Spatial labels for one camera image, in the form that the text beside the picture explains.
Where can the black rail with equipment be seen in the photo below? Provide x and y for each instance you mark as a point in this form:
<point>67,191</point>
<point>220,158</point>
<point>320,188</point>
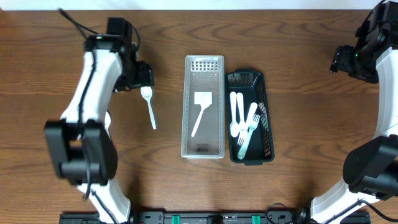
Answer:
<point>273,215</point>

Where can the dark green plastic basket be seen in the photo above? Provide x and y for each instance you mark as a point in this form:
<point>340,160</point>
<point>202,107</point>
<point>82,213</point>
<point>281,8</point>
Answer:
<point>251,84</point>

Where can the white plastic utensil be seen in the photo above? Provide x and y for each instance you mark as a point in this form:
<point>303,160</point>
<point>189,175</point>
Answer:
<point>107,121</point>

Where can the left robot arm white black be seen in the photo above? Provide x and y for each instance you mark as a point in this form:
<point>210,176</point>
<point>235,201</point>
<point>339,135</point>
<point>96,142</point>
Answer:
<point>79,143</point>

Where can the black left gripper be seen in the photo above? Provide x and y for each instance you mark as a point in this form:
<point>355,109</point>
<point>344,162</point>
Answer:
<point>145,76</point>

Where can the white plastic spoon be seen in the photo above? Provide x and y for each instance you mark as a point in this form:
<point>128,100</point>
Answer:
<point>146,93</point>
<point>234,124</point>

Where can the clear plastic basket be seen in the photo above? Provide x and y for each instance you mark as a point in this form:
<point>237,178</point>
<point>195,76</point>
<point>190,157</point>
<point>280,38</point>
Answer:
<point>203,73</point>

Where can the pale green plastic fork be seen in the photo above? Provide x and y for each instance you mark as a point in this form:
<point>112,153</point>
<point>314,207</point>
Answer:
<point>253,125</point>

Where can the white plastic utensil handle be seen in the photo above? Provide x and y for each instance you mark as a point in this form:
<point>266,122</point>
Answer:
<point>204,99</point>

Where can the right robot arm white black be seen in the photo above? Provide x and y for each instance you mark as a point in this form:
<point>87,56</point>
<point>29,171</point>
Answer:
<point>370,170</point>

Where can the white plastic fork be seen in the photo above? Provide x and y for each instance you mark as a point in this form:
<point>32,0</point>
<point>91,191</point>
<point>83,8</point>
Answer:
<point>240,102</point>
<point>244,132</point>

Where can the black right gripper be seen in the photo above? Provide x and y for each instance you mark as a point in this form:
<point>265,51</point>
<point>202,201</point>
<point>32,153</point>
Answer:
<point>342,60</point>

